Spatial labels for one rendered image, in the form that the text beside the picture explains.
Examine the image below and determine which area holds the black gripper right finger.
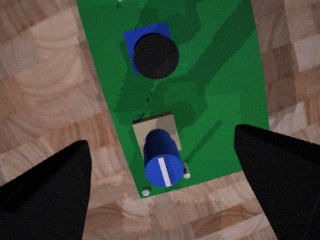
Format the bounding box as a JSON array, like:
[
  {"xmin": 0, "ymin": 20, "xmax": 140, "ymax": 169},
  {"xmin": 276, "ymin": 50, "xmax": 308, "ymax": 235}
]
[{"xmin": 235, "ymin": 124, "xmax": 320, "ymax": 240}]

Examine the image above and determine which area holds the green circuit board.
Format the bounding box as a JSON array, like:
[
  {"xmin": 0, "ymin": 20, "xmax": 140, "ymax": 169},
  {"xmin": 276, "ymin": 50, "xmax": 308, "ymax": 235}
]
[{"xmin": 76, "ymin": 0, "xmax": 269, "ymax": 199}]

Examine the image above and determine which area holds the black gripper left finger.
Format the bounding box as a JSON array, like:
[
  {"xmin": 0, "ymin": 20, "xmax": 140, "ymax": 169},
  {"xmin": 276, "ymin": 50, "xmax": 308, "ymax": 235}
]
[{"xmin": 0, "ymin": 139, "xmax": 92, "ymax": 240}]

